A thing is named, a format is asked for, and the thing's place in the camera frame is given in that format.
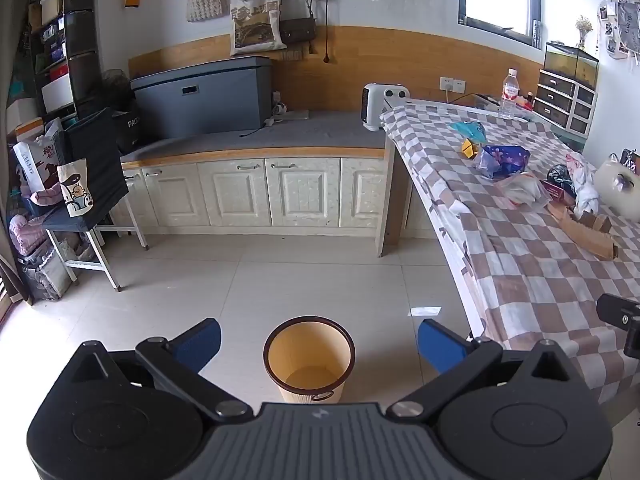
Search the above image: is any brown shoulder bag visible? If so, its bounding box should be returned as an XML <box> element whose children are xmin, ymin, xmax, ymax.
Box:
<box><xmin>279</xmin><ymin>16</ymin><xmax>317</xmax><ymax>45</ymax></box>

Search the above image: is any beige waste bin brown rim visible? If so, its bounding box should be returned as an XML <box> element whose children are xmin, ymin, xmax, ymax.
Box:
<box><xmin>263</xmin><ymin>315</ymin><xmax>356</xmax><ymax>405</ymax></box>

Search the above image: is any black shelf rack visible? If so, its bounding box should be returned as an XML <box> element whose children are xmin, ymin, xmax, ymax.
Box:
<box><xmin>22</xmin><ymin>0</ymin><xmax>101</xmax><ymax>121</ymax></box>

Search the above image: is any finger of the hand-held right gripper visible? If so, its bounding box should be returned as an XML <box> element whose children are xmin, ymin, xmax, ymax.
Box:
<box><xmin>596</xmin><ymin>292</ymin><xmax>640</xmax><ymax>361</ymax></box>

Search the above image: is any black hanging cable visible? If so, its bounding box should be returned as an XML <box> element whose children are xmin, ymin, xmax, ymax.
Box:
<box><xmin>320</xmin><ymin>0</ymin><xmax>333</xmax><ymax>66</ymax></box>

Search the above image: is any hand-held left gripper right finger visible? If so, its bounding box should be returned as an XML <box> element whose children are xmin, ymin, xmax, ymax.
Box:
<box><xmin>385</xmin><ymin>317</ymin><xmax>581</xmax><ymax>421</ymax></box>

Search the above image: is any clear water bottle red label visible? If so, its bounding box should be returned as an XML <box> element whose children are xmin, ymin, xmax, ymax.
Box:
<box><xmin>498</xmin><ymin>68</ymin><xmax>521</xmax><ymax>120</ymax></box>

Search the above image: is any teal wrapper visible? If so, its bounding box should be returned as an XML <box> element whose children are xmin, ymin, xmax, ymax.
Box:
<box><xmin>447</xmin><ymin>120</ymin><xmax>487</xmax><ymax>143</ymax></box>

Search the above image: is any grey counter mat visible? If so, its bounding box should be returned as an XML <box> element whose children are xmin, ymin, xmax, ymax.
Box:
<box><xmin>122</xmin><ymin>109</ymin><xmax>388</xmax><ymax>163</ymax></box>

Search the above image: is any photo wall hanging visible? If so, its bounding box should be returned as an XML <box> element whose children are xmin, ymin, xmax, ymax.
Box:
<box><xmin>597</xmin><ymin>0</ymin><xmax>640</xmax><ymax>61</ymax></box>

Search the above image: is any dried flower bunch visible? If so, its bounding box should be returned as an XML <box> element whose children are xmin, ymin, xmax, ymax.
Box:
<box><xmin>575</xmin><ymin>15</ymin><xmax>593</xmax><ymax>51</ymax></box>

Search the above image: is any pink padded bag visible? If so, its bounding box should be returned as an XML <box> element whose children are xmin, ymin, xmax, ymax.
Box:
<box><xmin>9</xmin><ymin>214</ymin><xmax>48</xmax><ymax>256</ymax></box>

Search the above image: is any black bag white print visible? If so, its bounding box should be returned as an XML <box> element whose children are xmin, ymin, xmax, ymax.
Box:
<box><xmin>102</xmin><ymin>70</ymin><xmax>143</xmax><ymax>156</ymax></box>

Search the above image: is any printed canvas tote bag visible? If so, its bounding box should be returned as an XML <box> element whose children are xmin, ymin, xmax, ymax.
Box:
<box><xmin>229</xmin><ymin>0</ymin><xmax>287</xmax><ymax>57</ymax></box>

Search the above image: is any brown cardboard piece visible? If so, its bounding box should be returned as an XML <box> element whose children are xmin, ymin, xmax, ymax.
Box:
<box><xmin>547</xmin><ymin>201</ymin><xmax>620</xmax><ymax>261</ymax></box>

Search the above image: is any black plastic bag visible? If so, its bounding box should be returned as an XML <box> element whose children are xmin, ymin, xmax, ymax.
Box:
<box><xmin>546</xmin><ymin>164</ymin><xmax>578</xmax><ymax>186</ymax></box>

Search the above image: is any white plastic bag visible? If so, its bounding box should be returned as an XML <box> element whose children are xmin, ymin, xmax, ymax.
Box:
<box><xmin>495</xmin><ymin>172</ymin><xmax>551</xmax><ymax>209</ymax></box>

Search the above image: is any dark red box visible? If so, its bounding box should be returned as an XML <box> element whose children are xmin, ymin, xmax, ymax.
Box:
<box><xmin>540</xmin><ymin>180</ymin><xmax>578</xmax><ymax>206</ymax></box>

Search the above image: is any white pink cloth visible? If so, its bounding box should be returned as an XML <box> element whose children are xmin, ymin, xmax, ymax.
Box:
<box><xmin>565</xmin><ymin>152</ymin><xmax>601</xmax><ymax>216</ymax></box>

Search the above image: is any dark cloth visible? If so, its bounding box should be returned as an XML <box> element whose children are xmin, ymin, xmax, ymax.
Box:
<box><xmin>42</xmin><ymin>107</ymin><xmax>130</xmax><ymax>233</ymax></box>

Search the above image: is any blue purple plastic bag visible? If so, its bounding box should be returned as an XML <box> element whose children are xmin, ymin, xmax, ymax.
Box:
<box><xmin>472</xmin><ymin>144</ymin><xmax>532</xmax><ymax>180</ymax></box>

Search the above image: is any white shopping bag red print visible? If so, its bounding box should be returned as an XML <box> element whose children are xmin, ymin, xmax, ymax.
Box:
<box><xmin>12</xmin><ymin>132</ymin><xmax>63</xmax><ymax>196</ymax></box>

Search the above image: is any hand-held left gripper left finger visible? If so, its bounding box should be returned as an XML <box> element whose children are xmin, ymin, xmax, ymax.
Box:
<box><xmin>60</xmin><ymin>317</ymin><xmax>254</xmax><ymax>423</ymax></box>

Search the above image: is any white power strip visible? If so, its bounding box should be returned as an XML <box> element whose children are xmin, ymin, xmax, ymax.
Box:
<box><xmin>262</xmin><ymin>110</ymin><xmax>311</xmax><ymax>126</ymax></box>

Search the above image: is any white drawer organizer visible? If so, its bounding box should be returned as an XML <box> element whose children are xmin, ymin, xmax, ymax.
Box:
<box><xmin>532</xmin><ymin>69</ymin><xmax>598</xmax><ymax>137</ymax></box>

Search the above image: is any grey storage box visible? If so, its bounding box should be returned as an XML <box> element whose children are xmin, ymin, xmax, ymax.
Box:
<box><xmin>130</xmin><ymin>56</ymin><xmax>273</xmax><ymax>141</ymax></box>

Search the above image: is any pink folded cloth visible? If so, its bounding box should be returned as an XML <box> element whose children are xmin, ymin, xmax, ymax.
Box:
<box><xmin>30</xmin><ymin>187</ymin><xmax>63</xmax><ymax>207</ymax></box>

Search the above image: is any glass fish tank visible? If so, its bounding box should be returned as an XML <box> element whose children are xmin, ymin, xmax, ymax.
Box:
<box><xmin>543</xmin><ymin>41</ymin><xmax>600</xmax><ymax>91</ymax></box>

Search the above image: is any grey storage bag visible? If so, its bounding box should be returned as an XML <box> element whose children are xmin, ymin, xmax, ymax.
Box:
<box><xmin>17</xmin><ymin>247</ymin><xmax>73</xmax><ymax>301</ymax></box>

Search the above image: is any cartoon print paper bag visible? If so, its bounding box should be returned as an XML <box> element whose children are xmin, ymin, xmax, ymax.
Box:
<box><xmin>57</xmin><ymin>158</ymin><xmax>96</xmax><ymax>218</ymax></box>

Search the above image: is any white cabinet with wooden top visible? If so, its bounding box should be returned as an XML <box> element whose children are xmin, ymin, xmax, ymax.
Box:
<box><xmin>120</xmin><ymin>146</ymin><xmax>401</xmax><ymax>258</ymax></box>

